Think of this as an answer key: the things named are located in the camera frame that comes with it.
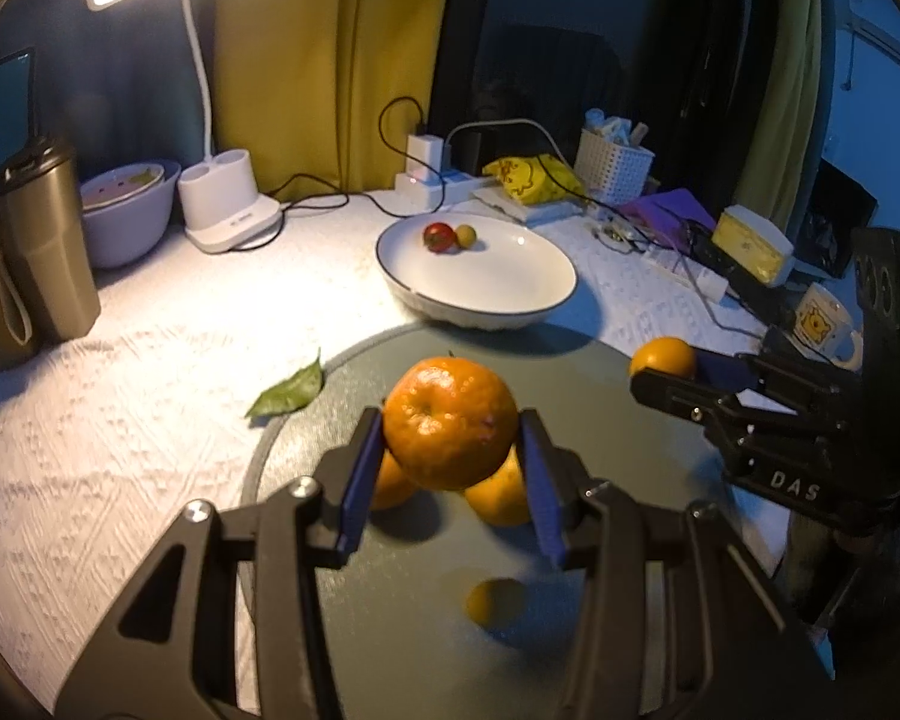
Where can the large orange mandarin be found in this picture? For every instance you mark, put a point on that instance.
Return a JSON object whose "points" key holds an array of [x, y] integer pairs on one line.
{"points": [[450, 424]]}

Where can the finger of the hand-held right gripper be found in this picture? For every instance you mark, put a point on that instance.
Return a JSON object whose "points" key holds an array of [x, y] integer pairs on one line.
{"points": [[675, 397], [724, 367]]}

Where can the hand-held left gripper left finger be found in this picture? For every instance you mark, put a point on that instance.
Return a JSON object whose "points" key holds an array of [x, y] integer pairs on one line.
{"points": [[360, 484]]}

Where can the yellow tissue box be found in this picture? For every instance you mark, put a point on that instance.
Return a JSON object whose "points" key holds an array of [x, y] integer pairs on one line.
{"points": [[750, 244]]}

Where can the white plastic basket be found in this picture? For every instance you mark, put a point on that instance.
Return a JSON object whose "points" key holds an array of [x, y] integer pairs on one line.
{"points": [[615, 169]]}

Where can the white flat box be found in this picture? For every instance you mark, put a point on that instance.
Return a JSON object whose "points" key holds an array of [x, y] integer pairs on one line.
{"points": [[525, 211]]}

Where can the small yellow-green fruit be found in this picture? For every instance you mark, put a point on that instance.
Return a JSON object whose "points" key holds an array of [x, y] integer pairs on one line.
{"points": [[466, 235]]}

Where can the tablet screen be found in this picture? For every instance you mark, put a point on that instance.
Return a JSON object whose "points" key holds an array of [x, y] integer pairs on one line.
{"points": [[0, 127]]}

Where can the white embossed tablecloth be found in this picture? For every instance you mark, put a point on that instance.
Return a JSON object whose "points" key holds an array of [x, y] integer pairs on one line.
{"points": [[120, 427]]}

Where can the bundle of pale packets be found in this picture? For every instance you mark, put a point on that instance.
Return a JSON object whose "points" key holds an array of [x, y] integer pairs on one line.
{"points": [[611, 124]]}

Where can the dark hanging cloth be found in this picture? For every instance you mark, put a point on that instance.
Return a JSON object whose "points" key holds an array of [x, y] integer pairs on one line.
{"points": [[705, 52]]}

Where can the black box device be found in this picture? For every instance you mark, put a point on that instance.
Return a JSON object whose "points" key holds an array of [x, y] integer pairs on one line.
{"points": [[750, 294]]}

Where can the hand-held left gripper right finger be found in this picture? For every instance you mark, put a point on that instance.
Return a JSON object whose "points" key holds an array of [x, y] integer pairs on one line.
{"points": [[540, 499]]}

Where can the white tube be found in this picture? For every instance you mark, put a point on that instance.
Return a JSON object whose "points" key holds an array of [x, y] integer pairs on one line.
{"points": [[690, 277]]}

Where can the grey round tray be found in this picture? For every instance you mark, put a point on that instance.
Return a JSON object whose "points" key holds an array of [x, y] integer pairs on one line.
{"points": [[607, 450]]}

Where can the yellow duck print bag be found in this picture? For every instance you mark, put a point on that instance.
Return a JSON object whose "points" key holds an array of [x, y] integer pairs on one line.
{"points": [[532, 176]]}

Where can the purple cloth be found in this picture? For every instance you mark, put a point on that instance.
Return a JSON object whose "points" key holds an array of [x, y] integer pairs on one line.
{"points": [[667, 214]]}

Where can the green curtain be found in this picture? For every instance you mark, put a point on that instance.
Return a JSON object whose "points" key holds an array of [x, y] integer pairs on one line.
{"points": [[784, 67]]}

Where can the dark blue curtain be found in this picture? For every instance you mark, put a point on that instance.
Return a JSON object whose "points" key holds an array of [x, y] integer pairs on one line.
{"points": [[120, 90]]}

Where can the purple bowl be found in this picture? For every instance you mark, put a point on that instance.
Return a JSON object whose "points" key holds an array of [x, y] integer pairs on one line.
{"points": [[131, 229]]}

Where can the yellow curtain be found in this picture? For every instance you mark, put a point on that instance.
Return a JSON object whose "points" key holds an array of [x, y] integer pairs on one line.
{"points": [[322, 67]]}

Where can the white charger plug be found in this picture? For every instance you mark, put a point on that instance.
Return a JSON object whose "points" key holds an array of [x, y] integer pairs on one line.
{"points": [[426, 154]]}

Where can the red cherry tomato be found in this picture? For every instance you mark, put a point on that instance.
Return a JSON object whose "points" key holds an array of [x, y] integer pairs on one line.
{"points": [[439, 237]]}

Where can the white mug with bear print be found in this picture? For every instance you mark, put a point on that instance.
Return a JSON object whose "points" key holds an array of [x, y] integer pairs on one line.
{"points": [[821, 326]]}

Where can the white desk lamp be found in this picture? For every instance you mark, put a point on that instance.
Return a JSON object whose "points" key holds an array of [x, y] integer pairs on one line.
{"points": [[221, 202]]}

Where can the green leaf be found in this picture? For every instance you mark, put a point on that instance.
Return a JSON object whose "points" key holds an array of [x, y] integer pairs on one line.
{"points": [[289, 394]]}

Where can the small yellow round fruit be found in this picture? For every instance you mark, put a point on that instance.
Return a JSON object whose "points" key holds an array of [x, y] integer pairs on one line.
{"points": [[495, 604]]}

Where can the white ceramic bowl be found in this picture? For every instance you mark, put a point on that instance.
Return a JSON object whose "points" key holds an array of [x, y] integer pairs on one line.
{"points": [[495, 277]]}

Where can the white power strip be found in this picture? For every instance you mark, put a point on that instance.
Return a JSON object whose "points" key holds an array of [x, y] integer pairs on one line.
{"points": [[450, 184]]}

